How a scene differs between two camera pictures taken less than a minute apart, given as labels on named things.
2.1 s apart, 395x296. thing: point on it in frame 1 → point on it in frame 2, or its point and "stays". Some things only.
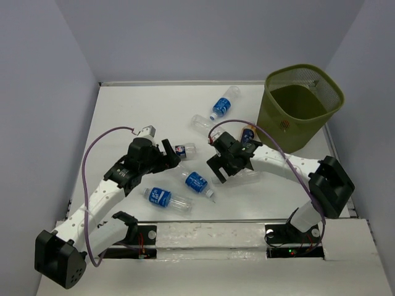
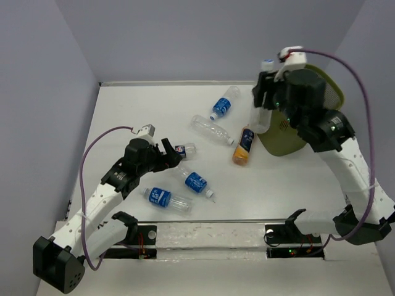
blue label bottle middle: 195,182 stays
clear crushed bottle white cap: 246,177 → 261,117
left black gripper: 170,161 stays
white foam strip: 212,241 stays
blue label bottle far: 223,104 stays
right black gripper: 216,161 → 258,91
